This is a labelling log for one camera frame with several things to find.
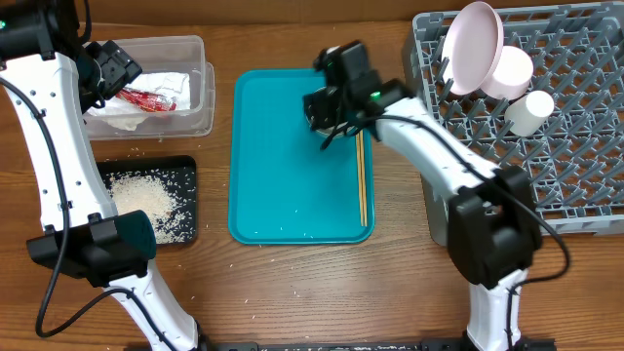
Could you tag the clear plastic waste bin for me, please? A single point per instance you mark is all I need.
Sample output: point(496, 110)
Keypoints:
point(182, 54)

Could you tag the grey-white bowl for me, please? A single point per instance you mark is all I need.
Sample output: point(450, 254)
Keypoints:
point(327, 110)

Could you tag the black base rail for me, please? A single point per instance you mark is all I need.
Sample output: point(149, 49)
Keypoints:
point(431, 344)

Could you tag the wooden chopstick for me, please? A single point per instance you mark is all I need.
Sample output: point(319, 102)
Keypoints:
point(361, 180)
point(364, 174)

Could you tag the black tray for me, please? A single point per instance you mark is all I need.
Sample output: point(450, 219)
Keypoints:
point(183, 169)

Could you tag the white napkin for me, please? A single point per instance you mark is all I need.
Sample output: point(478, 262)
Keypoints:
point(125, 116)

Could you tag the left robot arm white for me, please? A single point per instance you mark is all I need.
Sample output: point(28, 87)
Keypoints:
point(54, 73)

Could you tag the small pink bowl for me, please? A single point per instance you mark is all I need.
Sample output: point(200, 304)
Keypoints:
point(512, 75)

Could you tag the white paper cup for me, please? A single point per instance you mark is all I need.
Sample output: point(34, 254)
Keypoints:
point(529, 113)

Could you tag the large white plate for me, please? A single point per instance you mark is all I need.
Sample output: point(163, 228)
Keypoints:
point(473, 47)

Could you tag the grey dishwasher rack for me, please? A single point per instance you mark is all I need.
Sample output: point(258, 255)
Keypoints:
point(575, 158)

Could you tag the pile of rice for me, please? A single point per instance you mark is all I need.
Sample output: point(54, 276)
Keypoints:
point(154, 194)

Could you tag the red snack wrapper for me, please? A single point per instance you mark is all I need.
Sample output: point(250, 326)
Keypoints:
point(146, 101)

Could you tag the teal plastic tray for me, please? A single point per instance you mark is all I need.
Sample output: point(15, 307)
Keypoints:
point(285, 189)

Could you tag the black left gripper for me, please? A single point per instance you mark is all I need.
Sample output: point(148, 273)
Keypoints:
point(117, 65)

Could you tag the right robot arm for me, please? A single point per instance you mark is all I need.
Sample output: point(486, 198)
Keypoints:
point(491, 233)

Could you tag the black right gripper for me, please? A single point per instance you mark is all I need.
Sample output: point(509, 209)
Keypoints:
point(313, 106)

